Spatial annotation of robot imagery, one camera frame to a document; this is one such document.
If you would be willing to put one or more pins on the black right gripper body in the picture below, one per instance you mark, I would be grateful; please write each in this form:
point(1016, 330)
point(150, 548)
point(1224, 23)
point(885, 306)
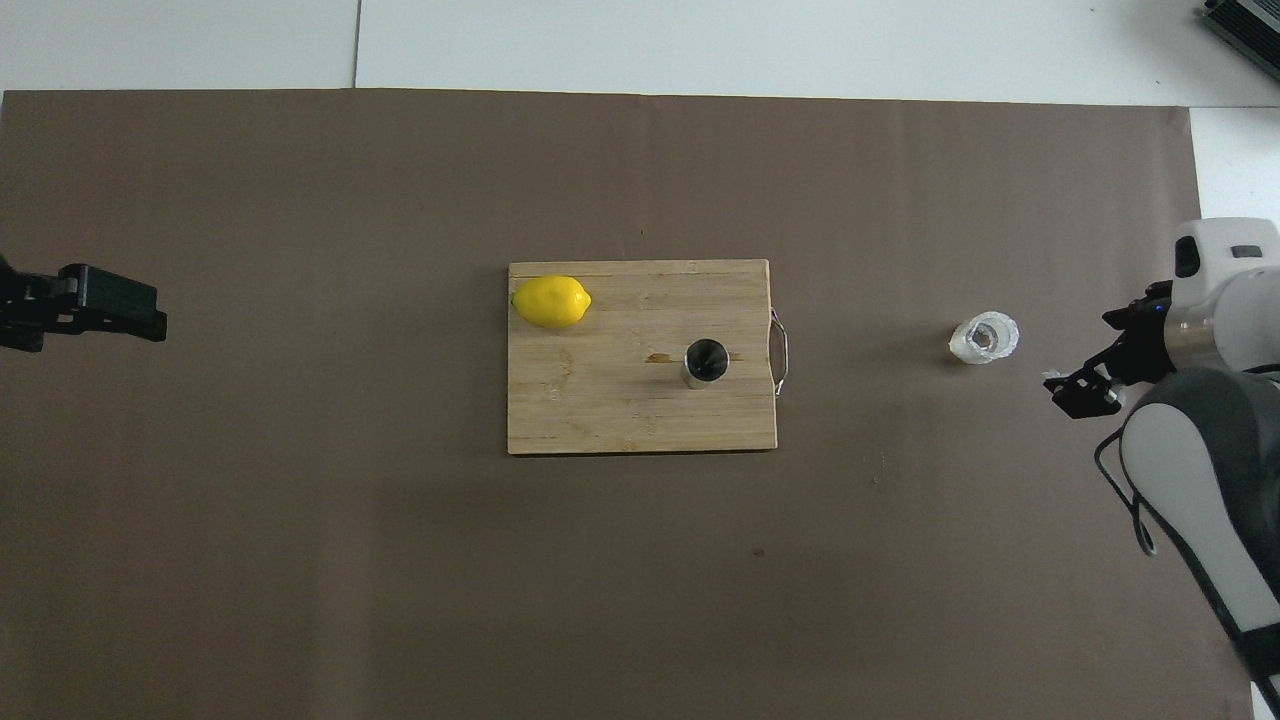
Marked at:
point(1152, 345)

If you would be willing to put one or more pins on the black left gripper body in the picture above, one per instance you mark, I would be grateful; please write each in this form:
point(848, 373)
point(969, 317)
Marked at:
point(25, 305)

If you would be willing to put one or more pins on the steel cocktail jigger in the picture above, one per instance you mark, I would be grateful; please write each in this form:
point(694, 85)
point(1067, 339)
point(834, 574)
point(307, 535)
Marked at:
point(706, 362)

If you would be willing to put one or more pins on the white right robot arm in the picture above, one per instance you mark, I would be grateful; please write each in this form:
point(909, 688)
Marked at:
point(1200, 470)

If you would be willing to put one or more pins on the grey metal device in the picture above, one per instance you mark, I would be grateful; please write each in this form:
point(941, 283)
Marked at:
point(1250, 25)

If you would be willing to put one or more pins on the yellow lemon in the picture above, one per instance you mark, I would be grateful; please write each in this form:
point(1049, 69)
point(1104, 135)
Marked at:
point(550, 302)

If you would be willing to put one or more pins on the wooden cutting board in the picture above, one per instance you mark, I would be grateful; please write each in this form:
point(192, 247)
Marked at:
point(600, 400)

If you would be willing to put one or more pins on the brown paper table mat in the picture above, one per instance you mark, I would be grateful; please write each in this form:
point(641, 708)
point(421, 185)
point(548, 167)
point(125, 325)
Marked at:
point(640, 600)

